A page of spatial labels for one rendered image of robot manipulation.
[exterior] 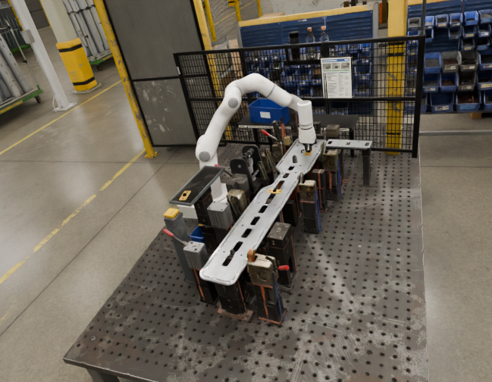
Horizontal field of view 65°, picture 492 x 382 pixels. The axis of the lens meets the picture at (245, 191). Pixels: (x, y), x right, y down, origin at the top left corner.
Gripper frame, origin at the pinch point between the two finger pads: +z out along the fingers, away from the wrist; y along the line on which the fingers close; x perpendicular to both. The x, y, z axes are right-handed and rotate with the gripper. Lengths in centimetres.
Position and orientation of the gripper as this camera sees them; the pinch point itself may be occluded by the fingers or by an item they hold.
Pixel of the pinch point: (308, 148)
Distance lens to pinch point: 255.2
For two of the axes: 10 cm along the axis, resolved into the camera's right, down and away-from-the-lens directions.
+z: 1.7, 8.3, 5.3
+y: 8.9, 1.0, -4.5
